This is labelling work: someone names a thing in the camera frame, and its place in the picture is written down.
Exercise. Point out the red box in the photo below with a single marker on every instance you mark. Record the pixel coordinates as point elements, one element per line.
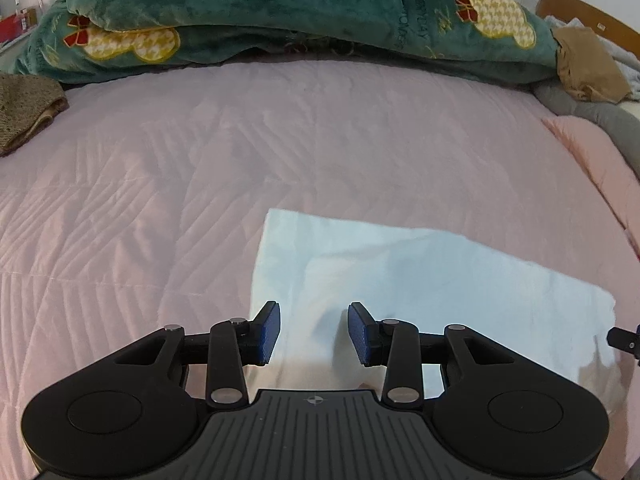
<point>11,26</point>

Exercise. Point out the pink pillow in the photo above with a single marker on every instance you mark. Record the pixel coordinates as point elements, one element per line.
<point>595,160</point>

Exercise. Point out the light grey bedding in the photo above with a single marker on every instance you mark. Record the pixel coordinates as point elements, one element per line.
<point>612,50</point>

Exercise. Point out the tan cloth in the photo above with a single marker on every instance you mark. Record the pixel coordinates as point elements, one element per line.
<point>585,65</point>

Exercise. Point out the pink quilted bed cover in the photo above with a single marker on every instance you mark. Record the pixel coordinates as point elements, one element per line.
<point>150,185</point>

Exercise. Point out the wooden headboard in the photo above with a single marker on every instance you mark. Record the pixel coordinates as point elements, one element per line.
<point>575,7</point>

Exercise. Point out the grey pillow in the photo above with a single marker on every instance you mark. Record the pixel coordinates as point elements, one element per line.
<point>600,115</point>

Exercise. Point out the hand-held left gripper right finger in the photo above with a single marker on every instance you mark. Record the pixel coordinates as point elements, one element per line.
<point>358,332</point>

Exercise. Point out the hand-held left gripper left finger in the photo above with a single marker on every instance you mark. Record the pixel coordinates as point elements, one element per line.
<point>267,332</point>

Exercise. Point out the white cloth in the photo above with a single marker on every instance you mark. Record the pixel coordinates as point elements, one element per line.
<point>425,270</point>

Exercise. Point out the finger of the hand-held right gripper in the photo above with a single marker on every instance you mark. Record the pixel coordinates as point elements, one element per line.
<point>622,338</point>

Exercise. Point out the brown knitted cloth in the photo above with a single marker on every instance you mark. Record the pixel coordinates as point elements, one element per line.
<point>25,110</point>

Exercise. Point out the green printed plush blanket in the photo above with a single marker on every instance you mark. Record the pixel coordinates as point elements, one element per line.
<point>260,5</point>

